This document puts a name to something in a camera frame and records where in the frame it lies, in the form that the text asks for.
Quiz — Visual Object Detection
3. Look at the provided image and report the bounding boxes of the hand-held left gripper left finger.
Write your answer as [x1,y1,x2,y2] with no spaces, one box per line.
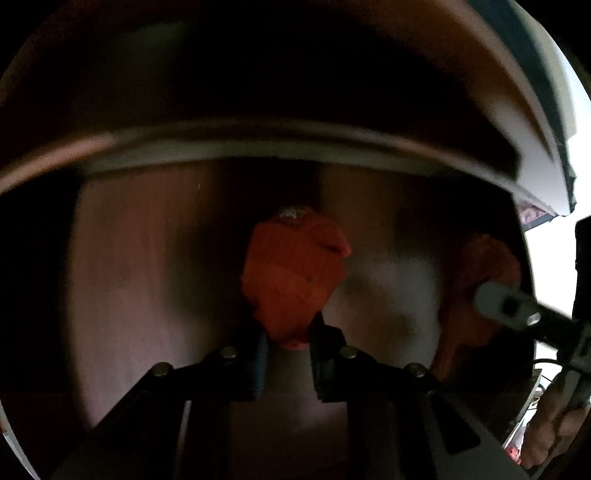
[51,323,271,480]

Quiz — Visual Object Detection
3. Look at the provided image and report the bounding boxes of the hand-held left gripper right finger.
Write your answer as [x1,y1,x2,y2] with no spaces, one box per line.
[309,314,532,480]

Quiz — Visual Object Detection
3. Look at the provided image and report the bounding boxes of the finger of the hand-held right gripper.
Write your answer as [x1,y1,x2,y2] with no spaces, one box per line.
[473,281,583,352]

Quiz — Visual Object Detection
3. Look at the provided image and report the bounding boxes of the orange sock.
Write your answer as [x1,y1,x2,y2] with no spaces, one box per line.
[436,233,522,384]
[240,206,352,350]

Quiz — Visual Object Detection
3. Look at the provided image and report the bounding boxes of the dark wooden drawer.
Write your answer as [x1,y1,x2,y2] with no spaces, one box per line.
[0,115,536,480]

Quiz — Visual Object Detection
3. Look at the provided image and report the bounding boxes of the person's right hand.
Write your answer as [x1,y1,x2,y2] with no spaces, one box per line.
[524,369,591,469]

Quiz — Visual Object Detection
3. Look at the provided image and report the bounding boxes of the pink striped cloth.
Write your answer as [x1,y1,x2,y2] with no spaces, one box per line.
[518,203,555,229]

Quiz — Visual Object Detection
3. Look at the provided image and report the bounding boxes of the blue plaid tablecloth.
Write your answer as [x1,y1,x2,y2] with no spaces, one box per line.
[501,0,579,217]

